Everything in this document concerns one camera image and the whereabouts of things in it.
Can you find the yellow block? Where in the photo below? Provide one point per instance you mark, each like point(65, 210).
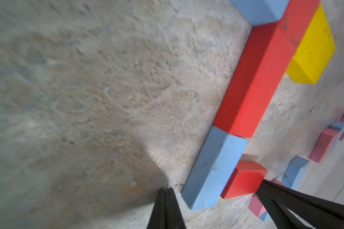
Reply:
point(314, 52)

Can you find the pink block upper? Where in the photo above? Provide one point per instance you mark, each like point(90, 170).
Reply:
point(324, 145)

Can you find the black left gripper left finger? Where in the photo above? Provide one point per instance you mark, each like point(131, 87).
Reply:
point(158, 219)

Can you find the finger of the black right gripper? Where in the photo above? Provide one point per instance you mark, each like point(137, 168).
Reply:
point(283, 203)

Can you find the light blue block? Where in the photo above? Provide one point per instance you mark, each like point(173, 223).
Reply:
point(338, 126)
point(264, 217)
point(261, 12)
point(295, 172)
point(215, 164)

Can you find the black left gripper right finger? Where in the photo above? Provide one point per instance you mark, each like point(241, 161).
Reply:
point(174, 219)

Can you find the red stem block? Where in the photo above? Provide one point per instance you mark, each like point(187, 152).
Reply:
point(296, 19)

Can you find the pink block lower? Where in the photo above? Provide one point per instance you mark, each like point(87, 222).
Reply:
point(256, 207)

